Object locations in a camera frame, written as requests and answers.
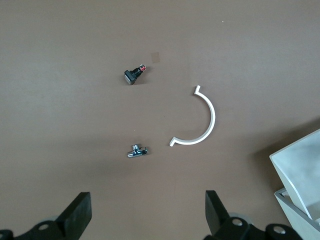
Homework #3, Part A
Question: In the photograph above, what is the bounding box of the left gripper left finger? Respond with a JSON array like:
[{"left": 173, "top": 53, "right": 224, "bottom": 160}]
[{"left": 14, "top": 191, "right": 92, "bottom": 240}]

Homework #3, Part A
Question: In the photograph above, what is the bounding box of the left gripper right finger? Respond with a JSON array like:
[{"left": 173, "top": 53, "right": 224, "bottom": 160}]
[{"left": 204, "top": 190, "right": 253, "bottom": 240}]

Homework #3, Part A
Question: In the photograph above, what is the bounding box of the white plastic bin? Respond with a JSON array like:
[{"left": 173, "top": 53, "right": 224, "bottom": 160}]
[{"left": 269, "top": 128, "right": 320, "bottom": 223}]

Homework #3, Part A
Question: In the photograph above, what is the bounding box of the white drawer cabinet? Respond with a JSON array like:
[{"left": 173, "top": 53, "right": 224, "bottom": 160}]
[{"left": 274, "top": 187, "right": 320, "bottom": 240}]

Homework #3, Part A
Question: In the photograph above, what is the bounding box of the black square push button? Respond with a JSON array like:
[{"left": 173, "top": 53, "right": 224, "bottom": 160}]
[{"left": 123, "top": 64, "right": 147, "bottom": 86}]

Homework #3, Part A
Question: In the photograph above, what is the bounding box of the brown tape patch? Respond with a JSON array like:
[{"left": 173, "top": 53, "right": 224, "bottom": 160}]
[{"left": 150, "top": 51, "right": 162, "bottom": 64}]

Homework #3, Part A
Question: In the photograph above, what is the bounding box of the white semicircular bracket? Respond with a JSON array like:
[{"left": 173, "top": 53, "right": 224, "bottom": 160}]
[{"left": 169, "top": 85, "right": 216, "bottom": 148}]

